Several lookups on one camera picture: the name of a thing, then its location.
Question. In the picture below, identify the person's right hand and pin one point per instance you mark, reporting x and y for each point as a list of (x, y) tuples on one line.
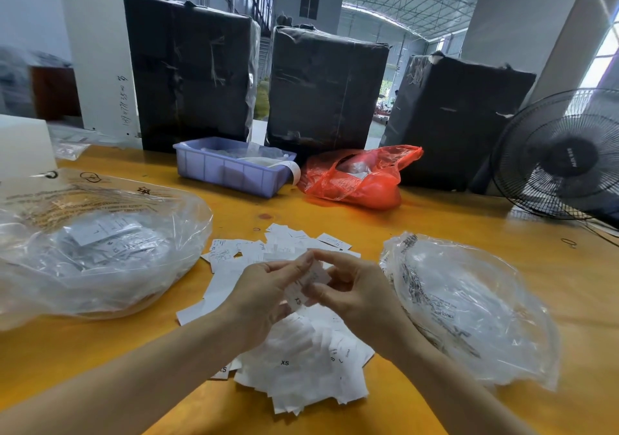
[(367, 294)]

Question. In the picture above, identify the person's left hand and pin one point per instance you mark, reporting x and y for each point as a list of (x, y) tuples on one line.
[(261, 299)]

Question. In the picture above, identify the white paper label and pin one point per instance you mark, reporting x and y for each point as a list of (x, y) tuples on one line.
[(308, 280)]

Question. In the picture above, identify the pile of white labels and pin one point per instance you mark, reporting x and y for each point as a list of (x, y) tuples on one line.
[(305, 372)]

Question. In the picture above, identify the clear plastic bag black print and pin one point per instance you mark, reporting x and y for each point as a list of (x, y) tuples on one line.
[(479, 304)]

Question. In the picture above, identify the large clear bag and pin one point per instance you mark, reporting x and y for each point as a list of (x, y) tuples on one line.
[(102, 251)]

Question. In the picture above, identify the person's right forearm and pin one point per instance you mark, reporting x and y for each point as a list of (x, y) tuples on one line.
[(464, 396)]

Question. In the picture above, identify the person's left forearm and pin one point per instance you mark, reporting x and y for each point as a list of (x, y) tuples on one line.
[(111, 386)]

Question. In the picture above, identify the red plastic bag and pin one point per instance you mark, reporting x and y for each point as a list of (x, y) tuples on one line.
[(361, 178)]

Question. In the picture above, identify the blue plastic bin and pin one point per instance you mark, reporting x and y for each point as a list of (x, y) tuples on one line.
[(222, 167)]

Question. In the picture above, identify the large black wrapped bale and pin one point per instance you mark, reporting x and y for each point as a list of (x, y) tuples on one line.
[(459, 122), (327, 89), (191, 70)]

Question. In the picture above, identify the black table fan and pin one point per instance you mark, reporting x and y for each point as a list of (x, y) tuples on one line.
[(566, 154)]

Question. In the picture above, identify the white foam box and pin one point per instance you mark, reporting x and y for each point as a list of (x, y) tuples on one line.
[(25, 147)]

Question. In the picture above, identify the brown wooden cabinet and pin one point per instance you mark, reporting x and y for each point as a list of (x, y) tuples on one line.
[(53, 93)]

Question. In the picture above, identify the grey cabin with window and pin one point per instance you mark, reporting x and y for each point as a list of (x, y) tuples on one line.
[(308, 4)]

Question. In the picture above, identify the white pillar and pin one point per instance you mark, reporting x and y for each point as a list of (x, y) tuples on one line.
[(97, 53)]

